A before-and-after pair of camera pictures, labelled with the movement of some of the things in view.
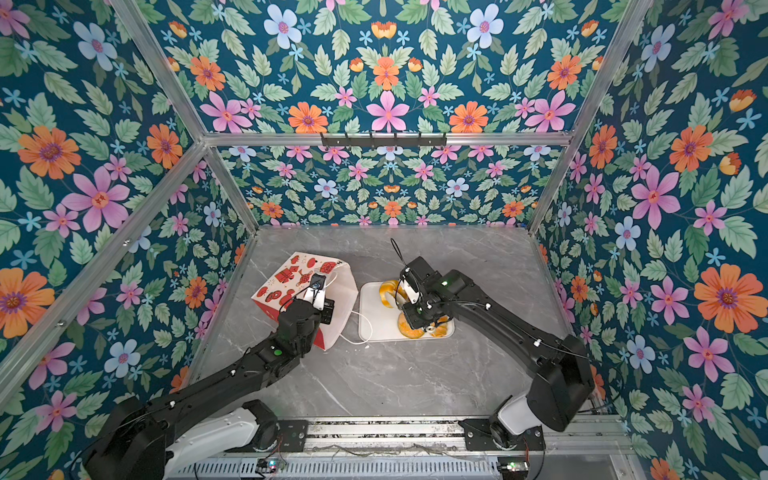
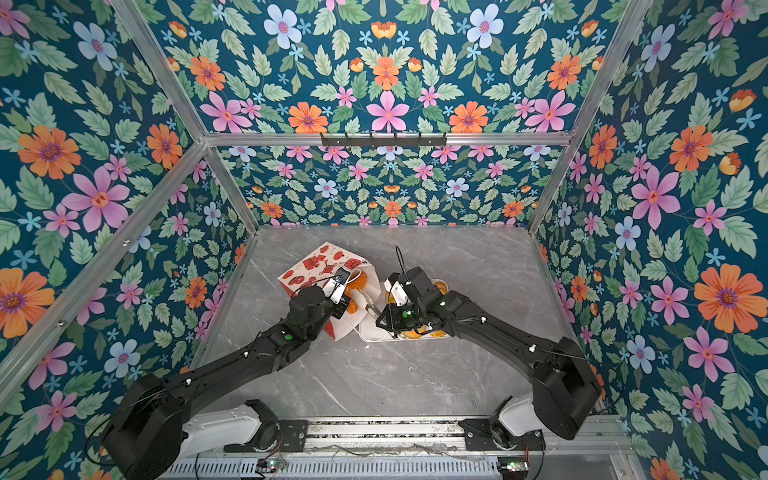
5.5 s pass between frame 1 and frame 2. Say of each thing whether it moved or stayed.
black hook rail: stayed
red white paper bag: moved
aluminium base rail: stayed
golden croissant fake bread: moved
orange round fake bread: stayed
